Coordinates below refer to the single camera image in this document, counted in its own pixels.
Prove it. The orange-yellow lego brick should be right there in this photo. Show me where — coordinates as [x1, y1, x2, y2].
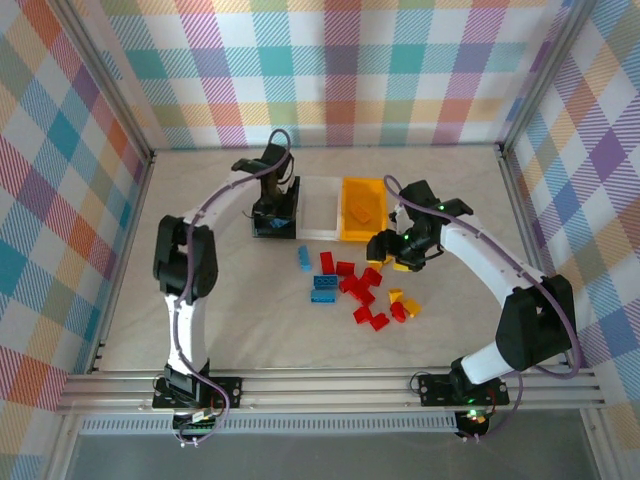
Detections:
[348, 198, 374, 224]

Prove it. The black plastic bin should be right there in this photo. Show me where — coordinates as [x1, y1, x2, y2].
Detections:
[251, 174, 303, 240]

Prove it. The white translucent plastic bin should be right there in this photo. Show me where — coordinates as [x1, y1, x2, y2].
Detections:
[296, 174, 346, 240]

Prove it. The yellow plastic bin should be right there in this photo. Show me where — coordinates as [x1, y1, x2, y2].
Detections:
[339, 174, 391, 244]

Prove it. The aluminium side rail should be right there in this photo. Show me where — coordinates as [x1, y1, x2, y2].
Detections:
[494, 142, 604, 376]
[85, 147, 159, 376]

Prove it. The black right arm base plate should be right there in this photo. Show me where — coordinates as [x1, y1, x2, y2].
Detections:
[416, 372, 511, 407]

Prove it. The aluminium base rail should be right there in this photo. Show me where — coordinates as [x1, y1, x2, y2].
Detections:
[55, 368, 607, 417]

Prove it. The grey slotted cable duct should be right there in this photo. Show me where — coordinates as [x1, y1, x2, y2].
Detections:
[78, 412, 461, 437]

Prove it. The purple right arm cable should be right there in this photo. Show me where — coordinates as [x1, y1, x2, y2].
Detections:
[382, 173, 584, 444]

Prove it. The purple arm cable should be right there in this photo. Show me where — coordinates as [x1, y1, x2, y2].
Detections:
[382, 173, 584, 444]
[172, 128, 294, 449]

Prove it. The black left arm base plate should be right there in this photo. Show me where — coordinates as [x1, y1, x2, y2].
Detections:
[151, 374, 245, 412]

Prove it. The aluminium upright post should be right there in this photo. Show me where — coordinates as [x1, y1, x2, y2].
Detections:
[52, 0, 157, 160]
[497, 0, 599, 159]

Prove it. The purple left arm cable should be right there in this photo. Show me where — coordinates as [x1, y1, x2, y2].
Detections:
[172, 128, 294, 449]

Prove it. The aluminium frame leg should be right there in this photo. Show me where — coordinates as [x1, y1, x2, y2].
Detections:
[579, 407, 629, 480]
[47, 414, 84, 480]

